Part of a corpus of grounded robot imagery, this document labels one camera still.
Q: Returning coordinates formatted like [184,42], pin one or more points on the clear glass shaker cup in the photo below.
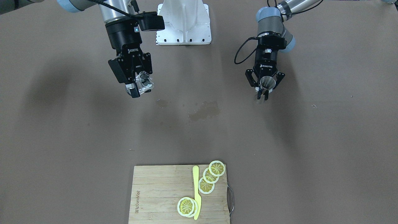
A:
[142,85]

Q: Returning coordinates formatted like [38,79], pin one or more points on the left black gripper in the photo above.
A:
[266,59]

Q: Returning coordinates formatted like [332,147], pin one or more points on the yellow plastic knife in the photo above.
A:
[197,196]

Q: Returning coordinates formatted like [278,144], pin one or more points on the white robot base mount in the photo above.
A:
[187,22]

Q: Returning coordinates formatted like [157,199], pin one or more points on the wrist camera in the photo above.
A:
[151,21]
[273,42]

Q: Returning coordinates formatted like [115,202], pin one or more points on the lemon slice by knife tip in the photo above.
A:
[187,207]

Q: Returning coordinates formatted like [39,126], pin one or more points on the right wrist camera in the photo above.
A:
[151,21]

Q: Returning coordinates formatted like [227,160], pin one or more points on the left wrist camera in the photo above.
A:
[273,42]

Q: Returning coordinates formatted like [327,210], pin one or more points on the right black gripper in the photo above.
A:
[122,38]

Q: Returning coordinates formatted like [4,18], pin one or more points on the lemon slice near handle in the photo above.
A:
[217,168]

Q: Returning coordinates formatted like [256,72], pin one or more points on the wooden cutting board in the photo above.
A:
[157,189]

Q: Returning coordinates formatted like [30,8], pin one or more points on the steel jigger measuring cup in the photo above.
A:
[265,85]

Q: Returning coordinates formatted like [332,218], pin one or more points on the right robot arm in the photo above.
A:
[111,10]

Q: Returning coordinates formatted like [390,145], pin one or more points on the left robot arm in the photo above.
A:
[271,20]

